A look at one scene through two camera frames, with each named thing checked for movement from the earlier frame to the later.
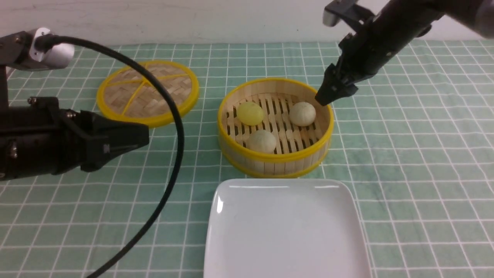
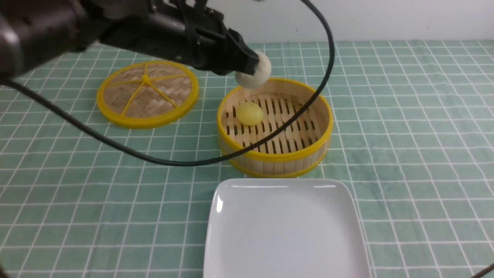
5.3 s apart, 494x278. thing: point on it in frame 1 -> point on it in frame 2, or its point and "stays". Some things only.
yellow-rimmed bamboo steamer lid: [132, 92] stays
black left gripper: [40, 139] -> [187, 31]
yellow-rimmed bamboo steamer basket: [274, 127] stays
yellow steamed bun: [250, 113] stays
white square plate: [284, 228] stays
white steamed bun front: [261, 140] -> [261, 75]
